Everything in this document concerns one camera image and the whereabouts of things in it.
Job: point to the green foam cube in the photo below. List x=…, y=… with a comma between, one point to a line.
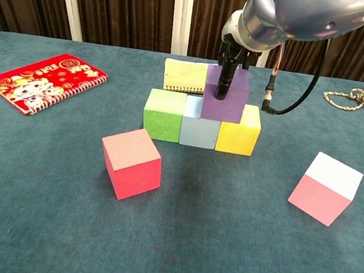
x=161, y=123

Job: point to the pink foam cube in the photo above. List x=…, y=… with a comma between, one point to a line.
x=321, y=200

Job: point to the light blue foam cube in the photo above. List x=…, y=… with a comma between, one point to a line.
x=200, y=132

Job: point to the pale yellow spiral notebook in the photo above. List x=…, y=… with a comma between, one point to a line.
x=185, y=74

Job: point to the yellow foam cube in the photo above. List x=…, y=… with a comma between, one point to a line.
x=237, y=138

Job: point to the red foam cube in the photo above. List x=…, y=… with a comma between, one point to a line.
x=134, y=177

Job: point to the dark brown pleated curtain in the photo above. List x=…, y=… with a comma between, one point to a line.
x=127, y=3

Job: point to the red spiral notebook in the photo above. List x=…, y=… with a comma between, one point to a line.
x=39, y=76

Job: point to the purple foam cube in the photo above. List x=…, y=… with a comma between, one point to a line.
x=231, y=106

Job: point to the teal felt table cover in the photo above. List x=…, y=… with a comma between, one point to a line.
x=185, y=248

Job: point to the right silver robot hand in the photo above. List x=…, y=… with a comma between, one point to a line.
x=229, y=54

